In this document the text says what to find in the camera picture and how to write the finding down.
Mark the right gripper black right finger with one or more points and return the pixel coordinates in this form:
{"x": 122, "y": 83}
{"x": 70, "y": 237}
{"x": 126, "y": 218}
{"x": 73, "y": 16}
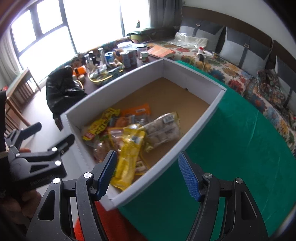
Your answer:
{"x": 242, "y": 219}

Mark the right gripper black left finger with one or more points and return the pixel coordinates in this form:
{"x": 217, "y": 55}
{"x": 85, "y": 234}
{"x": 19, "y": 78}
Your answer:
{"x": 52, "y": 219}

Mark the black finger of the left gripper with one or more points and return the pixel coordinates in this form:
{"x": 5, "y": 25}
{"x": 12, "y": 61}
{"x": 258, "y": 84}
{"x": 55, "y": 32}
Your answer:
{"x": 16, "y": 137}
{"x": 61, "y": 147}

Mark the yellow snack packet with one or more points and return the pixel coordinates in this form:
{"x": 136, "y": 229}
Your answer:
{"x": 127, "y": 159}

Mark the orange snack bag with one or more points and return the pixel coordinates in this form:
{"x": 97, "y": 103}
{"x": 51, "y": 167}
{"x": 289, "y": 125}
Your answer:
{"x": 136, "y": 115}

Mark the clear bag of beige snacks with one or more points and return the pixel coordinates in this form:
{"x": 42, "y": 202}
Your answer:
{"x": 164, "y": 129}

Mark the red snack packet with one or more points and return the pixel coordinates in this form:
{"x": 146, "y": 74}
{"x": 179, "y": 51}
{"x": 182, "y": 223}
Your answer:
{"x": 110, "y": 139}

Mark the person left hand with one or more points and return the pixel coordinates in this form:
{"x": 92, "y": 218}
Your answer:
{"x": 15, "y": 208}

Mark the yellow green striped packet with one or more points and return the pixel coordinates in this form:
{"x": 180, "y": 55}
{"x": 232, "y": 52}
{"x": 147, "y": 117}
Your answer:
{"x": 100, "y": 124}

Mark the wooden chair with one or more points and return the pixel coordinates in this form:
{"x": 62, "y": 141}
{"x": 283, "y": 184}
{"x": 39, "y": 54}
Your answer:
{"x": 20, "y": 92}

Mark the black plastic bag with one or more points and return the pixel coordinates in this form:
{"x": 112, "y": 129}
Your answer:
{"x": 62, "y": 92}

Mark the green cloth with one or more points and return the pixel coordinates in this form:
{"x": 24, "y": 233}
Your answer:
{"x": 238, "y": 141}

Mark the green bowl of items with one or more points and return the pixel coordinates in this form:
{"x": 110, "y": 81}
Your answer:
{"x": 103, "y": 75}

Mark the white cardboard box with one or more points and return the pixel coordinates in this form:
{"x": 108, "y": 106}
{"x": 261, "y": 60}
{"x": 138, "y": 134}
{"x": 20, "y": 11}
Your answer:
{"x": 166, "y": 86}

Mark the tin can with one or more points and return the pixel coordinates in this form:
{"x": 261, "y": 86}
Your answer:
{"x": 125, "y": 59}

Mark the orange book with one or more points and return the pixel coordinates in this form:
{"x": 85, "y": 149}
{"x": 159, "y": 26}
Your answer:
{"x": 160, "y": 52}

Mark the white plastic bag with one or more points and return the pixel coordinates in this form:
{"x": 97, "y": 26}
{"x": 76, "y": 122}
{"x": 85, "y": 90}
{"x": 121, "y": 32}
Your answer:
{"x": 189, "y": 42}

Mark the grey cushion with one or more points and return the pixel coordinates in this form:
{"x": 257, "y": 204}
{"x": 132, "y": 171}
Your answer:
{"x": 202, "y": 29}
{"x": 244, "y": 52}

